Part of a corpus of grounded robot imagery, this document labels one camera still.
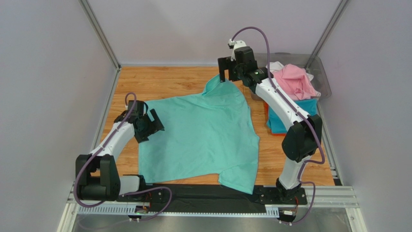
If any folded orange t shirt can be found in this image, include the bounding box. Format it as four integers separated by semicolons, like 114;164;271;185
263;102;286;137

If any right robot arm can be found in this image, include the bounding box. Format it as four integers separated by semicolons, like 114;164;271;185
218;44;323;197

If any aluminium corner post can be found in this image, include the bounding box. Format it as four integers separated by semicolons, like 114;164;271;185
305;0;351;69
78;0;121;71

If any pink t shirt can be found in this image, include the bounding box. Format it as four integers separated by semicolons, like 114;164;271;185
272;64;320;101

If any purple cable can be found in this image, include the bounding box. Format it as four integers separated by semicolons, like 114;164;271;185
73;92;173;222
231;27;326;225

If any aluminium frame rail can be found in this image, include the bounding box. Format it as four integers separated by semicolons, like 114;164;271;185
58;164;367;232

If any mint green t shirt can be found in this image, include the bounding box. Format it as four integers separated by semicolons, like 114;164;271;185
138;76;260;194

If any black base mat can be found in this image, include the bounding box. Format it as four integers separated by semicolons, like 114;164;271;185
141;183;290;214

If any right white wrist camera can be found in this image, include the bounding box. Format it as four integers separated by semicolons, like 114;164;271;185
228;39;247;61

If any left aluminium corner post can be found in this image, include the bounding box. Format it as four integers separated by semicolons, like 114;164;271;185
78;0;121;71

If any clear plastic bin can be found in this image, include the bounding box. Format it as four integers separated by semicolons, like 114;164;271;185
270;53;331;99

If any folded blue t shirt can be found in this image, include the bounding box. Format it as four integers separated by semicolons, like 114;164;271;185
265;98;318;134

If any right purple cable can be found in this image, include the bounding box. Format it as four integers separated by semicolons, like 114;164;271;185
231;27;326;225

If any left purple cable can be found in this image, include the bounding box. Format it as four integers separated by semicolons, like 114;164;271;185
73;92;173;222

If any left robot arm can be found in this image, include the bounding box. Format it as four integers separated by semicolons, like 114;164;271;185
75;101;164;201

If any right aluminium corner post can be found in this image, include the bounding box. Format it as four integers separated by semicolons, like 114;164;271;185
305;0;351;69

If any white t shirt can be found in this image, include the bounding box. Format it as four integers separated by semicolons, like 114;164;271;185
270;61;314;81

